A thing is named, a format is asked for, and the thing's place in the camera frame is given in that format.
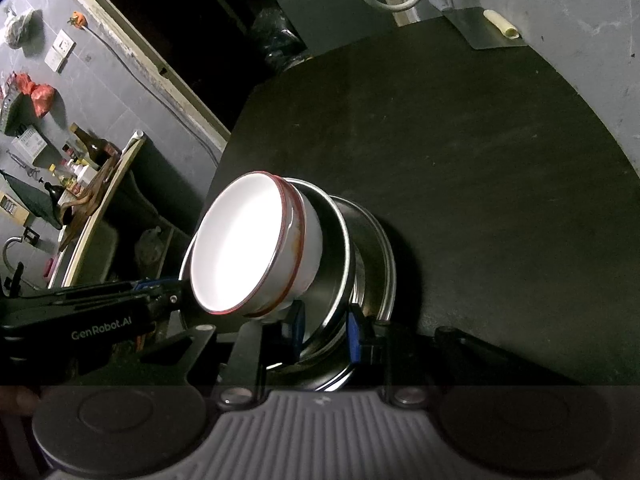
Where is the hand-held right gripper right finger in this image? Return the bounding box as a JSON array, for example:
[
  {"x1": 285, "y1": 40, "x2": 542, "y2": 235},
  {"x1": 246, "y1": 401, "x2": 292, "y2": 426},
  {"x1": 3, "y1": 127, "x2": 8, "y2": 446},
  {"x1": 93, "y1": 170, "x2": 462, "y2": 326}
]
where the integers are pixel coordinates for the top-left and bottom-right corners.
[{"x1": 346, "y1": 302, "x2": 588, "y2": 408}]

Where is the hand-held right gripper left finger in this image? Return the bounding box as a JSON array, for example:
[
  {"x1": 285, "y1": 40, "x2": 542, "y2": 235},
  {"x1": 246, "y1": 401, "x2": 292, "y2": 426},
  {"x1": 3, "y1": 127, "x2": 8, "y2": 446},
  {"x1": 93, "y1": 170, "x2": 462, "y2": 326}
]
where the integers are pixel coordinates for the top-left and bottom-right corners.
[{"x1": 100, "y1": 300, "x2": 307, "y2": 408}]

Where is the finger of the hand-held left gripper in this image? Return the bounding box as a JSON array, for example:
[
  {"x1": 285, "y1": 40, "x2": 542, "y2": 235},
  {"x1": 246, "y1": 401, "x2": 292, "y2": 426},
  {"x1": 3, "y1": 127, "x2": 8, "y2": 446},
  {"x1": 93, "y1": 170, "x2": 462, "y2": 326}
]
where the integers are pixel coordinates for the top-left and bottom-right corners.
[
  {"x1": 145, "y1": 291, "x2": 190, "y2": 331},
  {"x1": 120, "y1": 280, "x2": 183, "y2": 295}
]

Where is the steel bowl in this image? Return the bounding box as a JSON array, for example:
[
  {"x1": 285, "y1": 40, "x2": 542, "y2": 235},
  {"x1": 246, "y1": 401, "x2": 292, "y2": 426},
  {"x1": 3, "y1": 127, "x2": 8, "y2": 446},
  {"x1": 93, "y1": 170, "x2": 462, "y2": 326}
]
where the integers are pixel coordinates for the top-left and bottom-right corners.
[{"x1": 260, "y1": 177, "x2": 358, "y2": 368}]

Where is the wooden counter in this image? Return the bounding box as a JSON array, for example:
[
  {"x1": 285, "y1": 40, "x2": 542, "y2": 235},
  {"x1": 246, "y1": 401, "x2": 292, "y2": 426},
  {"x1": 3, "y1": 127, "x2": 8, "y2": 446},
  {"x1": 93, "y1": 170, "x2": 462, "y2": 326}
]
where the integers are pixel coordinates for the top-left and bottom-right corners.
[{"x1": 47, "y1": 130, "x2": 147, "y2": 289}]

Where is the metal faucet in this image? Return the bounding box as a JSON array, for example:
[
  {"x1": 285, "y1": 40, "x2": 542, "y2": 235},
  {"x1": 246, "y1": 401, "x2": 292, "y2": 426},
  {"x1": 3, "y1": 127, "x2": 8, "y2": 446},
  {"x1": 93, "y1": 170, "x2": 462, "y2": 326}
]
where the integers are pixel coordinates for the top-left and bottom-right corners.
[{"x1": 2, "y1": 233, "x2": 39, "y2": 272}]

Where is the wooden cutting board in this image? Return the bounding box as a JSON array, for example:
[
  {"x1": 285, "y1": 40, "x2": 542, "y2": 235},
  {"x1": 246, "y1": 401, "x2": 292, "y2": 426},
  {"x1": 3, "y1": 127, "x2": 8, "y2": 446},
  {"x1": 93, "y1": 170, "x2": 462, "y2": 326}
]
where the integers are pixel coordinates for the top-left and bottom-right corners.
[{"x1": 57, "y1": 152, "x2": 124, "y2": 254}]

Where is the black pump bottle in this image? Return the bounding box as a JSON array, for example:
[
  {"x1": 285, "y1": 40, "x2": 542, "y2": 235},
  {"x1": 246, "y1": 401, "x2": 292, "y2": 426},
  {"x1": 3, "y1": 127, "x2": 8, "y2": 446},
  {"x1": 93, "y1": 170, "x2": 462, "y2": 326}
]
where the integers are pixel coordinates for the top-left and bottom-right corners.
[{"x1": 43, "y1": 181, "x2": 69, "y2": 207}]

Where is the green hanging cloth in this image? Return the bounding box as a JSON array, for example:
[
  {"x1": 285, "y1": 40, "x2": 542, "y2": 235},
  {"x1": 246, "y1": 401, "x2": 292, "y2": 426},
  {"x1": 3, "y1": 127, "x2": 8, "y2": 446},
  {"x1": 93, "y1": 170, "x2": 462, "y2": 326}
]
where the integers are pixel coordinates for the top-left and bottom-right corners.
[{"x1": 0, "y1": 169, "x2": 64, "y2": 232}]

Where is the dark glass bottle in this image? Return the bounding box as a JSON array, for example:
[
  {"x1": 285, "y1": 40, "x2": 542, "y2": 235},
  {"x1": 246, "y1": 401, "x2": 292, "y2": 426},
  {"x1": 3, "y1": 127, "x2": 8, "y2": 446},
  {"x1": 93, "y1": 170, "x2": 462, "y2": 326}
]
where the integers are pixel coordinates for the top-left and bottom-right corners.
[{"x1": 69, "y1": 122, "x2": 122, "y2": 169}]

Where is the red plastic bag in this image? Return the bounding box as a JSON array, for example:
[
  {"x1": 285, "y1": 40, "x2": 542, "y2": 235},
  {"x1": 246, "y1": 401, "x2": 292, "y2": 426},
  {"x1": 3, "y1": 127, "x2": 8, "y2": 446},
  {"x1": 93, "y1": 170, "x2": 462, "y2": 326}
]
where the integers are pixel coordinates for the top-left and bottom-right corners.
[{"x1": 14, "y1": 72, "x2": 57, "y2": 119}]

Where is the black plastic bag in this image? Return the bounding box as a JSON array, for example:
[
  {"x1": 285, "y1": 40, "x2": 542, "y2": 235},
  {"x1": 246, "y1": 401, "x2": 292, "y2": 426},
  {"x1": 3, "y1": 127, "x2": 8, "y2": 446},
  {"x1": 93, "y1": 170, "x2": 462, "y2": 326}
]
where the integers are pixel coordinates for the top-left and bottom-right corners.
[{"x1": 249, "y1": 7, "x2": 309, "y2": 72}]

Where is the small hanging bag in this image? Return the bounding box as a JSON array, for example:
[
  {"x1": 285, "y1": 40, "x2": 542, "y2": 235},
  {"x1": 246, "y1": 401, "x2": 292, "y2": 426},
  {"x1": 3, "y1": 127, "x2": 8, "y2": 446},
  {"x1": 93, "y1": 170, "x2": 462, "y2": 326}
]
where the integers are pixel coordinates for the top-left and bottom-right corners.
[{"x1": 3, "y1": 8, "x2": 44, "y2": 51}]

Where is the dark cabinet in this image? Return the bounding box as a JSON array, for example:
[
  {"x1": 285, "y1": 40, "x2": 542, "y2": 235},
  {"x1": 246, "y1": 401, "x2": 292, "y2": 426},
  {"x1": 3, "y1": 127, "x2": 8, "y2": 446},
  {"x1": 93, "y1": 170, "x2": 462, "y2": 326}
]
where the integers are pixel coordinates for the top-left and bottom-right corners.
[{"x1": 272, "y1": 0, "x2": 402, "y2": 57}]

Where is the grey flat sheet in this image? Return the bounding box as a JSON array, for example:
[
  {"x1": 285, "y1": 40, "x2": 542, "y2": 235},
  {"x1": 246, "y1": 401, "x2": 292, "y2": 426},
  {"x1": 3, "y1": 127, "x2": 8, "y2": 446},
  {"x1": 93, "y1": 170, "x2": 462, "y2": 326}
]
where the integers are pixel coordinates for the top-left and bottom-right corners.
[{"x1": 442, "y1": 7, "x2": 529, "y2": 51}]

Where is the cream paper roll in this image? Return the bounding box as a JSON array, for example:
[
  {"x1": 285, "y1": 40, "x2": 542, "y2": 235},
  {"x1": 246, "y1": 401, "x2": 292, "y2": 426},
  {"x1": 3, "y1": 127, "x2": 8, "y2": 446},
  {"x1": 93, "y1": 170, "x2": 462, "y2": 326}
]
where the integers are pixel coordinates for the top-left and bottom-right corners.
[{"x1": 482, "y1": 8, "x2": 522, "y2": 40}]

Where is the paper wall note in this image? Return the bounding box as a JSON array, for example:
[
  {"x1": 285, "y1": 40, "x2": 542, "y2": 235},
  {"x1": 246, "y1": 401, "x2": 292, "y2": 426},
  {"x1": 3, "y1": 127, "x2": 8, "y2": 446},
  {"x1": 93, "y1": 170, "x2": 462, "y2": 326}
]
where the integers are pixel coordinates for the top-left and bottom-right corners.
[{"x1": 10, "y1": 127, "x2": 49, "y2": 162}]

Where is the black wall cable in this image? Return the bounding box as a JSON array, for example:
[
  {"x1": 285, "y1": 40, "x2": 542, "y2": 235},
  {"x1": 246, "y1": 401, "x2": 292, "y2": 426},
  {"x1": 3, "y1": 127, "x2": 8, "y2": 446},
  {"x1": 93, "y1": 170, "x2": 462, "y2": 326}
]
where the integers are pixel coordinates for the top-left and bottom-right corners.
[{"x1": 86, "y1": 26, "x2": 222, "y2": 167}]

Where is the grey wall shelf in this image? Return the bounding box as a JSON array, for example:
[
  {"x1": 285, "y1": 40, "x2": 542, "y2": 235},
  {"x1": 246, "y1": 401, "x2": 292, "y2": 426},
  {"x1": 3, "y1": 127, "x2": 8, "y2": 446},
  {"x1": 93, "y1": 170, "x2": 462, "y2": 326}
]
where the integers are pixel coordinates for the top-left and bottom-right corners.
[{"x1": 0, "y1": 94, "x2": 27, "y2": 134}]

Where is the white wall switch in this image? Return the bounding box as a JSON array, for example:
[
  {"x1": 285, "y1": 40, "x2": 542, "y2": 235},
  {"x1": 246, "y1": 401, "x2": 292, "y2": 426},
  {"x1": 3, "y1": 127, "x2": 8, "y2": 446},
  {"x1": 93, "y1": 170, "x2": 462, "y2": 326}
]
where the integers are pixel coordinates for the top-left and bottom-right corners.
[{"x1": 43, "y1": 28, "x2": 77, "y2": 72}]

